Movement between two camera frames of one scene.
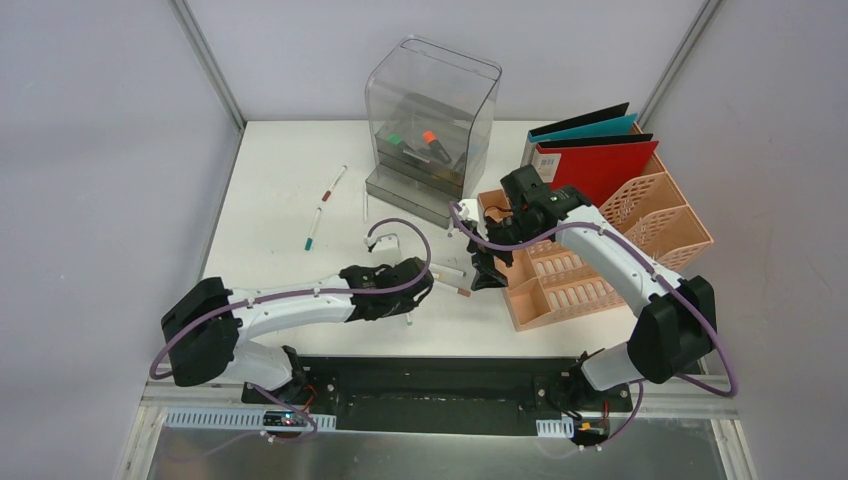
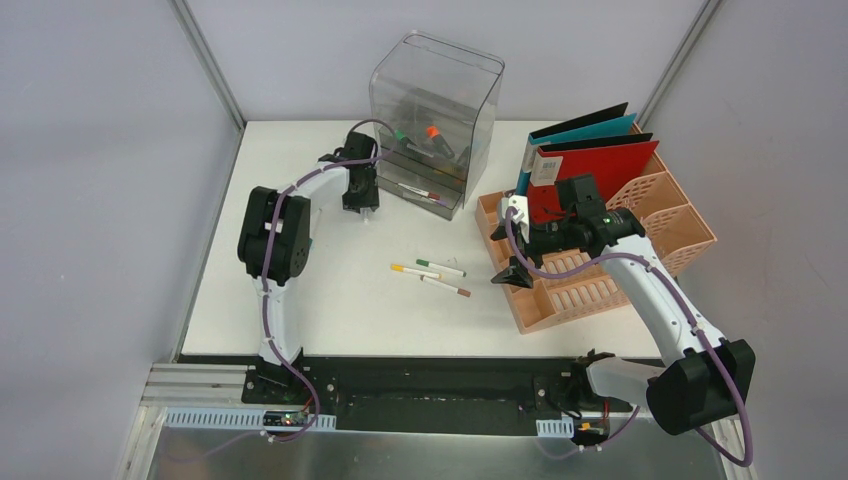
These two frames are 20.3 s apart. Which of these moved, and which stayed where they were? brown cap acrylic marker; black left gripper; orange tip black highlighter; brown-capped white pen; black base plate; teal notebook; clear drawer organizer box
Moved: black left gripper; brown cap acrylic marker; orange tip black highlighter
Stayed: teal notebook; brown-capped white pen; clear drawer organizer box; black base plate
